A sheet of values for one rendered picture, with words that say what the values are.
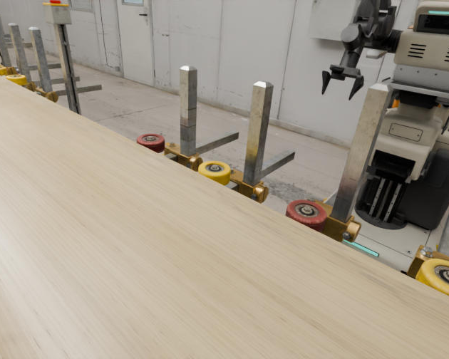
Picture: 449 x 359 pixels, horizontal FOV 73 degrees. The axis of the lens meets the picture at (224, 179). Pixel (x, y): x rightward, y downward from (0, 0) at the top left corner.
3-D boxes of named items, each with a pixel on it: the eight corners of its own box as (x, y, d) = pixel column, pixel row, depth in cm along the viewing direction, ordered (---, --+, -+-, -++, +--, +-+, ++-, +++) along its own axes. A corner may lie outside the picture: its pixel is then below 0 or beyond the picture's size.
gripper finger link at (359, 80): (354, 97, 102) (365, 71, 101) (333, 93, 105) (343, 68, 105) (355, 104, 108) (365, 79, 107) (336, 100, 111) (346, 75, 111)
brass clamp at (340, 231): (306, 211, 78) (310, 195, 76) (358, 236, 71) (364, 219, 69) (295, 222, 74) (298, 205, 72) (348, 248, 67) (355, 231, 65)
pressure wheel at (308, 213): (313, 268, 62) (327, 224, 56) (275, 258, 64) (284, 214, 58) (316, 244, 69) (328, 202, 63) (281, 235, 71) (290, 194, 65)
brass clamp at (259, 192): (231, 181, 93) (232, 167, 90) (268, 199, 85) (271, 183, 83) (218, 188, 88) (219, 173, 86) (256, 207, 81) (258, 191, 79)
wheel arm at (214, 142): (231, 138, 123) (232, 128, 121) (239, 141, 121) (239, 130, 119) (144, 174, 93) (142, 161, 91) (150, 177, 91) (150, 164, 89)
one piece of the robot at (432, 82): (378, 112, 136) (394, 61, 125) (448, 129, 121) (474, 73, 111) (366, 119, 125) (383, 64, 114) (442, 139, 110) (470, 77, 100)
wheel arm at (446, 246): (447, 213, 82) (454, 199, 80) (462, 218, 80) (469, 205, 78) (413, 318, 52) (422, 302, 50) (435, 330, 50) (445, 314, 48)
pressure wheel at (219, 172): (212, 217, 75) (214, 177, 69) (191, 203, 80) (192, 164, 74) (234, 206, 80) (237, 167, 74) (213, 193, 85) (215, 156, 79)
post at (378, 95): (318, 266, 80) (375, 80, 57) (331, 273, 78) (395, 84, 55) (313, 273, 78) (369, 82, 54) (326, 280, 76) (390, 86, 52)
